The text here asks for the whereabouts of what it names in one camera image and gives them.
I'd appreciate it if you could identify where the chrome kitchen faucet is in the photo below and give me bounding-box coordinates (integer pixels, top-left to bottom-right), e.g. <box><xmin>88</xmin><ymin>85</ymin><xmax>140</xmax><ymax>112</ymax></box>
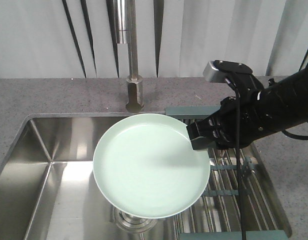
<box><xmin>112</xmin><ymin>0</ymin><xmax>144</xmax><ymax>114</ymax></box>

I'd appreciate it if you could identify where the light green round plate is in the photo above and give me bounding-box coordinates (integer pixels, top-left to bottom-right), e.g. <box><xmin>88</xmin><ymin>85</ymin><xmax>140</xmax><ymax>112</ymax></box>
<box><xmin>93</xmin><ymin>113</ymin><xmax>211</xmax><ymax>219</ymax></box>

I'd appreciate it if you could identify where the black camera cable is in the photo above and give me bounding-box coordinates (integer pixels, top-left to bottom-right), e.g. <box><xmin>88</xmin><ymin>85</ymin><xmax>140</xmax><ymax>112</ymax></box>
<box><xmin>223</xmin><ymin>77</ymin><xmax>248</xmax><ymax>240</ymax></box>

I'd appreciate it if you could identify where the white pleated curtain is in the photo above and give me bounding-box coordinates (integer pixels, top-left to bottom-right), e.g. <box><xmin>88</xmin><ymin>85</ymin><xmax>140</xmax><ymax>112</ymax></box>
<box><xmin>0</xmin><ymin>0</ymin><xmax>308</xmax><ymax>79</ymax></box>

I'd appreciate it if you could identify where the teal metal dish rack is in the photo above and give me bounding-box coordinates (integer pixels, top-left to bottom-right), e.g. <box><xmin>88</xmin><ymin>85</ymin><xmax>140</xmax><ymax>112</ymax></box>
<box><xmin>163</xmin><ymin>105</ymin><xmax>291</xmax><ymax>240</ymax></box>

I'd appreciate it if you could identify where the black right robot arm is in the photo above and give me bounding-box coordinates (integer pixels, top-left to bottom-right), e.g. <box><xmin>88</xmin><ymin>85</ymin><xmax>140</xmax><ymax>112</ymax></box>
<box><xmin>186</xmin><ymin>60</ymin><xmax>308</xmax><ymax>150</ymax></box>

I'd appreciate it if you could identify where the steel sink drain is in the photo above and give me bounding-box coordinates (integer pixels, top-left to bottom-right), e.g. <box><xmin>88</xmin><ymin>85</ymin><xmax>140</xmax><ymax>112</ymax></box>
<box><xmin>113</xmin><ymin>208</ymin><xmax>157</xmax><ymax>234</ymax></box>

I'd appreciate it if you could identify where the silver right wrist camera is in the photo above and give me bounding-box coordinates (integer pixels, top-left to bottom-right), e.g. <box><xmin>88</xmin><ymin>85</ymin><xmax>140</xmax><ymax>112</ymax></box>
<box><xmin>202</xmin><ymin>60</ymin><xmax>226</xmax><ymax>83</ymax></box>

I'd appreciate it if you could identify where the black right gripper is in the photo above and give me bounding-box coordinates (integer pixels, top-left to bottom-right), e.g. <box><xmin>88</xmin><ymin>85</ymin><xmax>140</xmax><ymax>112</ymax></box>
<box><xmin>186</xmin><ymin>97</ymin><xmax>259</xmax><ymax>151</ymax></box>

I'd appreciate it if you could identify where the stainless steel sink basin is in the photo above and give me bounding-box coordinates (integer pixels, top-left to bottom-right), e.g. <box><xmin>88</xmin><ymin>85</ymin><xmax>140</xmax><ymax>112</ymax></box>
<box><xmin>0</xmin><ymin>113</ymin><xmax>174</xmax><ymax>240</ymax></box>

